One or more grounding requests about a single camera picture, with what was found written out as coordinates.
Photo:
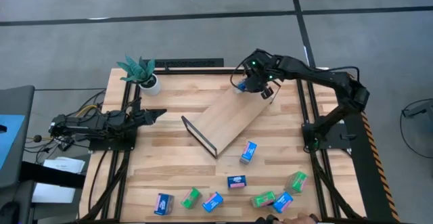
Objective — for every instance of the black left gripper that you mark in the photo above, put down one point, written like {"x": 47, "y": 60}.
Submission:
{"x": 140, "y": 118}

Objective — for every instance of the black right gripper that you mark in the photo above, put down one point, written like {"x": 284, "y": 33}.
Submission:
{"x": 255, "y": 81}

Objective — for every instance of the dark blue Frosted Flakes box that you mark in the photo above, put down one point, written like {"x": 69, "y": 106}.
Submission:
{"x": 241, "y": 86}
{"x": 236, "y": 181}
{"x": 164, "y": 204}

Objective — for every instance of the light blue Rice Krispies box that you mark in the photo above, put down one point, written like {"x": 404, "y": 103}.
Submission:
{"x": 248, "y": 152}
{"x": 283, "y": 202}
{"x": 212, "y": 202}

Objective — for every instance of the green Apple Jacks box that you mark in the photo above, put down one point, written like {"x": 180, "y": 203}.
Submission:
{"x": 263, "y": 199}
{"x": 296, "y": 182}
{"x": 191, "y": 197}

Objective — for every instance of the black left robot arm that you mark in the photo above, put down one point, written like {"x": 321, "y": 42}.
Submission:
{"x": 101, "y": 122}

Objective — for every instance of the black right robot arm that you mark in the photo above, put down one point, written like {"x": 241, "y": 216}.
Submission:
{"x": 321, "y": 76}

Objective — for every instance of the green plant in white pot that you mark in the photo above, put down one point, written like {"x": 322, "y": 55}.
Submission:
{"x": 150, "y": 85}

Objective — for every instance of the black power brick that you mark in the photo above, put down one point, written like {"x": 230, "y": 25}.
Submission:
{"x": 65, "y": 143}

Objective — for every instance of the white paper sheet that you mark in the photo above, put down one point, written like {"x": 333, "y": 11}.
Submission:
{"x": 67, "y": 164}
{"x": 50, "y": 193}

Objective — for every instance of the black round plug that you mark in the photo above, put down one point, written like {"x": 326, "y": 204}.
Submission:
{"x": 37, "y": 138}

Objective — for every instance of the black flat bar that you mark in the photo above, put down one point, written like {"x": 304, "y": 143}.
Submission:
{"x": 50, "y": 176}

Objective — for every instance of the person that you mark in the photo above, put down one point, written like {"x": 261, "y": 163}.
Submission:
{"x": 269, "y": 220}

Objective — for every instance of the grey chair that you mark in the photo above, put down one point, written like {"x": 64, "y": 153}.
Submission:
{"x": 17, "y": 102}

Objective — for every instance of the black mat with striped edge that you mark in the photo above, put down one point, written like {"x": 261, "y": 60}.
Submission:
{"x": 365, "y": 156}

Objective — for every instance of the person's hand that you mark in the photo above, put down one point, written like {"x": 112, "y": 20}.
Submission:
{"x": 297, "y": 219}

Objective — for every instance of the blue pad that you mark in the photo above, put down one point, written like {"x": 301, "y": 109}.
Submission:
{"x": 10, "y": 139}

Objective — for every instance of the grey floor stand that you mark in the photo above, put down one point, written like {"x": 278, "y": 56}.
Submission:
{"x": 419, "y": 110}

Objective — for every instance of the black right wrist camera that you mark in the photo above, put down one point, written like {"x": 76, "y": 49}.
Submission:
{"x": 267, "y": 92}

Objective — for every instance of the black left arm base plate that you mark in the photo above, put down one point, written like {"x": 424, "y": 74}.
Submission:
{"x": 111, "y": 145}

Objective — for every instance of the black aluminium table frame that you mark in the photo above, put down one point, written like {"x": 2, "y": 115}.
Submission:
{"x": 189, "y": 71}

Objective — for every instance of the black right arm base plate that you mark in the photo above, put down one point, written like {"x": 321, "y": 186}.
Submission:
{"x": 338, "y": 139}

